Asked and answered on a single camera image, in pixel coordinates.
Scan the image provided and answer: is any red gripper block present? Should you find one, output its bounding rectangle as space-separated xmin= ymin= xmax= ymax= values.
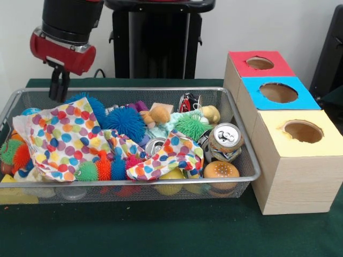
xmin=29 ymin=27 xmax=97 ymax=103

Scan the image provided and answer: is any blue spiky rubber ball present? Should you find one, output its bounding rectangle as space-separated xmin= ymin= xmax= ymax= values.
xmin=102 ymin=107 xmax=146 ymax=145
xmin=65 ymin=92 xmax=107 ymax=128

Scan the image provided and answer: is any polka dot cloth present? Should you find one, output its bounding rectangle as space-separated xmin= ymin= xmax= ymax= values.
xmin=12 ymin=96 xmax=140 ymax=183

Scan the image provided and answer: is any multicoloured spiky caterpillar toy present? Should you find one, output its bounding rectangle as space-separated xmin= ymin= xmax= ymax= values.
xmin=75 ymin=150 xmax=144 ymax=183

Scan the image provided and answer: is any colourful patterned cloth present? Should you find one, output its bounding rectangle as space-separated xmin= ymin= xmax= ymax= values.
xmin=126 ymin=130 xmax=204 ymax=181

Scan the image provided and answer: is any shallow clear mesh bin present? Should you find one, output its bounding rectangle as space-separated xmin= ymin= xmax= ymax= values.
xmin=0 ymin=87 xmax=262 ymax=205

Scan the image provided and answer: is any wooden box with three holes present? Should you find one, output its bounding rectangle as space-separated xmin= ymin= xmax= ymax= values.
xmin=223 ymin=51 xmax=343 ymax=216

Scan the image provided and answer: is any tan plush animal toy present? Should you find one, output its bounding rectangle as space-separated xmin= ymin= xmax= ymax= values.
xmin=138 ymin=104 xmax=172 ymax=129

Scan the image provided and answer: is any green spiky rubber ball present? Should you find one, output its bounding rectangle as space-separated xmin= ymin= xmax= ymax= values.
xmin=174 ymin=114 xmax=212 ymax=142

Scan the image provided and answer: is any plain yellow ball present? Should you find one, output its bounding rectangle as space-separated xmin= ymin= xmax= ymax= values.
xmin=155 ymin=169 xmax=185 ymax=196

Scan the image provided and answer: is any crushed silver drink can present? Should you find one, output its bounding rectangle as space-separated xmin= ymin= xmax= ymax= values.
xmin=208 ymin=123 xmax=244 ymax=163

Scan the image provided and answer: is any dark green table cloth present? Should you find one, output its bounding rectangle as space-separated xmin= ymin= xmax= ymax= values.
xmin=0 ymin=78 xmax=343 ymax=257
xmin=320 ymin=85 xmax=343 ymax=106

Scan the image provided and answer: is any orange ball with cream dots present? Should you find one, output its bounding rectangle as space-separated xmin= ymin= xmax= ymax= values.
xmin=203 ymin=161 xmax=240 ymax=194

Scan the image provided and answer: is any black panel stand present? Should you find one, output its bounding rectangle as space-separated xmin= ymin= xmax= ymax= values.
xmin=310 ymin=4 xmax=343 ymax=102

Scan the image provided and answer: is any black cable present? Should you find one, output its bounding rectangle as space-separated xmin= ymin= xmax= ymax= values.
xmin=94 ymin=67 xmax=114 ymax=79

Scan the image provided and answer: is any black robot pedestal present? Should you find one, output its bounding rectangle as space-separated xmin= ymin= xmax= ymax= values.
xmin=103 ymin=0 xmax=216 ymax=80

